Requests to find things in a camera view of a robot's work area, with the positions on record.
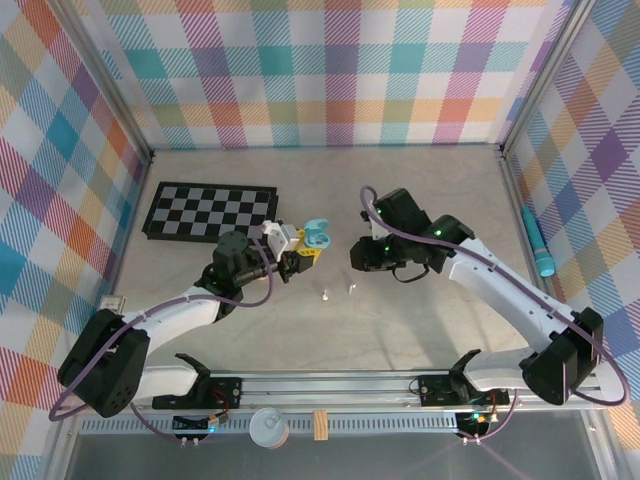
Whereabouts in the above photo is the black looped cable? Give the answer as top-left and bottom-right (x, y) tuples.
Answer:
(392, 262), (429, 284)

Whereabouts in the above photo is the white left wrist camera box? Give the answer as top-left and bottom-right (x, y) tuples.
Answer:
(260, 220), (301, 257)

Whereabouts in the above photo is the silver tin can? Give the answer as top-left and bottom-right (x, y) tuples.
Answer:
(249, 407), (290, 450)

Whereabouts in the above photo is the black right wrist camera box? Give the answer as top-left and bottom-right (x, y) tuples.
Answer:
(373, 188), (432, 234)

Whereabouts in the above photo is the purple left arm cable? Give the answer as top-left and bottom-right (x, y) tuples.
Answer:
(48, 227), (276, 444)

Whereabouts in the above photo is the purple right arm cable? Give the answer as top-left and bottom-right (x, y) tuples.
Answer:
(359, 185), (630, 444)

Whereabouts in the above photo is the aluminium frame post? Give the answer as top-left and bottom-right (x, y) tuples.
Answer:
(63, 0), (155, 169)
(497, 0), (599, 159)

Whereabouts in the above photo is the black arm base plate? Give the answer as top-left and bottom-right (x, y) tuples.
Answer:
(151, 377), (244, 410)
(417, 373), (511, 407)

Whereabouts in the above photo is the slotted metal strip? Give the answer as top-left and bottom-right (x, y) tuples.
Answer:
(79, 417), (464, 436)

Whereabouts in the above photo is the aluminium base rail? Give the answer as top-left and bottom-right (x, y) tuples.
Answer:
(59, 372), (609, 416)

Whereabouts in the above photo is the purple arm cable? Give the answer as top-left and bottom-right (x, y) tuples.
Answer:
(48, 227), (276, 444)
(359, 185), (630, 444)

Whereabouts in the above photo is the teal cylindrical tube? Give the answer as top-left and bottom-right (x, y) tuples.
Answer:
(522, 207), (556, 279)

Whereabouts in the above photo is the small controller board with wires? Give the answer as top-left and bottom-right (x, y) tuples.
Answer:
(172, 410), (232, 435)
(457, 410), (501, 440)

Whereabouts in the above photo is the black and grey chessboard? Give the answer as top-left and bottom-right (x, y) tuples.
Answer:
(141, 180), (279, 246)

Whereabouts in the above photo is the blue earbud charging case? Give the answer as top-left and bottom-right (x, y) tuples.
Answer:
(303, 218), (333, 250)

